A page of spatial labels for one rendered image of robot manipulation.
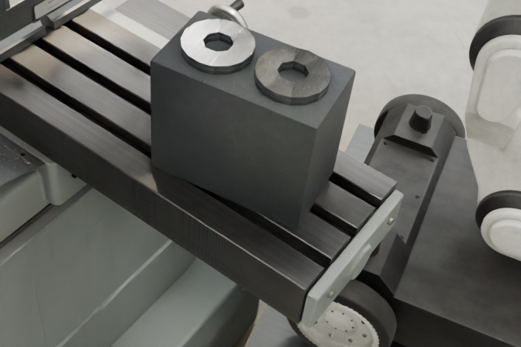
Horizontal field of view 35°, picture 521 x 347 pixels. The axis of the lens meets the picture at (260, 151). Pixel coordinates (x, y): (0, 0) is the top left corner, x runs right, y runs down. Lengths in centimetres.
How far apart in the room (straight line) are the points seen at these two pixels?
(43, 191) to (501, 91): 71
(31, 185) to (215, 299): 72
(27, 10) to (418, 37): 190
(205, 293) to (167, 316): 10
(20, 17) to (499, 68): 71
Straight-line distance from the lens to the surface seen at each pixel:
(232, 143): 100
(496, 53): 124
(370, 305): 144
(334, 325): 154
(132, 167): 111
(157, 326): 184
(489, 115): 131
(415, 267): 154
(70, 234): 141
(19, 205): 128
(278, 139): 96
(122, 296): 172
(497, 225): 147
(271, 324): 162
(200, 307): 186
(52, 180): 126
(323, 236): 106
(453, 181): 170
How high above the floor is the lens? 177
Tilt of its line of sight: 46 degrees down
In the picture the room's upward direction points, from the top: 7 degrees clockwise
